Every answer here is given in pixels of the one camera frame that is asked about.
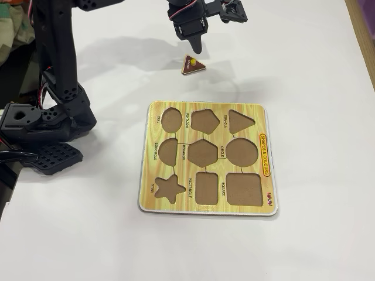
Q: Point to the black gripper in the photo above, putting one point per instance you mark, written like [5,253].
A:
[190,30]

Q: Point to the brown triangle piece yellow pin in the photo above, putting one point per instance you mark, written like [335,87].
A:
[198,68]

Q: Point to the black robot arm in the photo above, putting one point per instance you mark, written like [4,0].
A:
[58,58]

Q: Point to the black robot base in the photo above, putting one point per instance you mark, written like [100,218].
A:
[35,131]

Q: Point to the wooden shape puzzle board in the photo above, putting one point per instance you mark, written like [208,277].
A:
[181,202]

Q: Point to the purple object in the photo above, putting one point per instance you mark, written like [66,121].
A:
[364,7]

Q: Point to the black gridded table clamp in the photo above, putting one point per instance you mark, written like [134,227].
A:
[55,158]

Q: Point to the pale green cloth bag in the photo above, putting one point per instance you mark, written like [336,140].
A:
[14,26]

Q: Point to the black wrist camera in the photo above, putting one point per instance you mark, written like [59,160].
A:
[234,11]

